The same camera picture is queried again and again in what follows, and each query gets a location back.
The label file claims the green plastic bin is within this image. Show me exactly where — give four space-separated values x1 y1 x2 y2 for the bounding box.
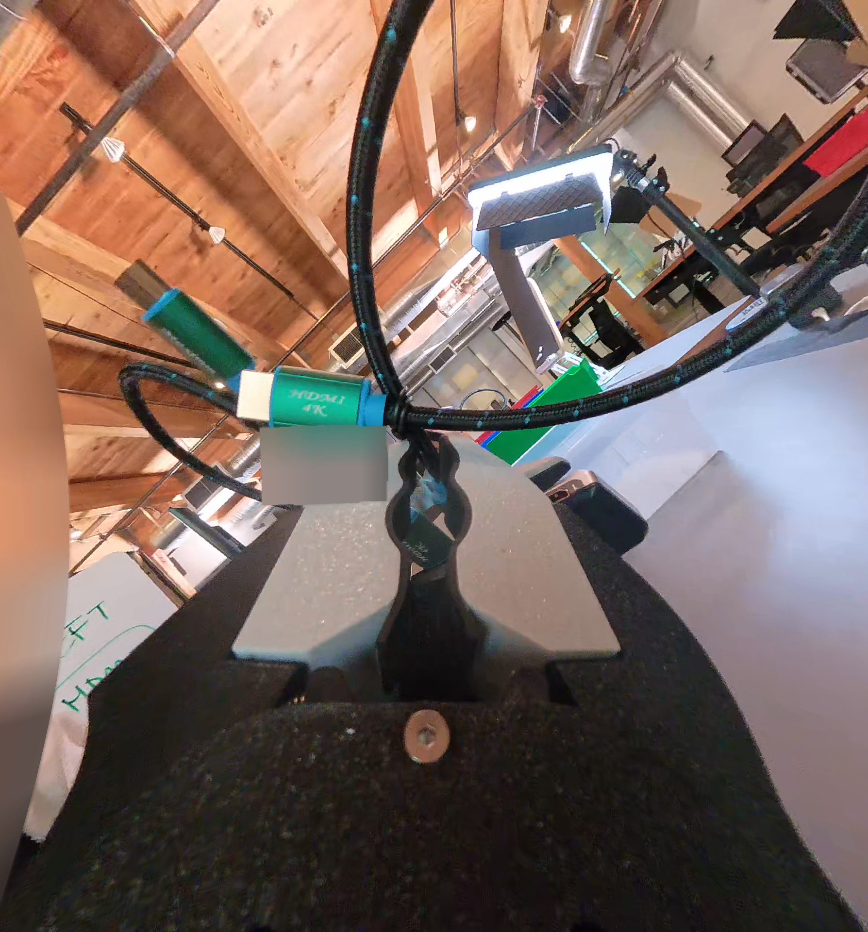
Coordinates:
488 357 606 467

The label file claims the black monitor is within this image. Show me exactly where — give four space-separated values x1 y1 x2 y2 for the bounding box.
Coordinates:
720 114 806 186

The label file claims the black braided green-plug cable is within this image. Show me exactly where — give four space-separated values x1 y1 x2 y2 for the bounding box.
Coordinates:
236 0 868 570
116 261 278 505

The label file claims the light panel on stand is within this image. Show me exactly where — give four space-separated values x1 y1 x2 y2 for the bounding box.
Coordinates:
467 143 764 301

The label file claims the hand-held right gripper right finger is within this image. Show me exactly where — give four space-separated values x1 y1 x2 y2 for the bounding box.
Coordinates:
440 434 622 664

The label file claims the white sheet with green writing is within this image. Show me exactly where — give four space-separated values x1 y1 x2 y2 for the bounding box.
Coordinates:
25 552 182 842

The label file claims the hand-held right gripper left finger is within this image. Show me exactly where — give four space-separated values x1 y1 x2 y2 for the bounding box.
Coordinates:
230 443 417 667

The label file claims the silver air duct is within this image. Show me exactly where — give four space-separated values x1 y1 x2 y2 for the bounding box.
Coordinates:
568 0 759 135

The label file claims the red plastic bin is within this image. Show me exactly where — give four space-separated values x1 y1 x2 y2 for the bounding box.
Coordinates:
801 80 868 177

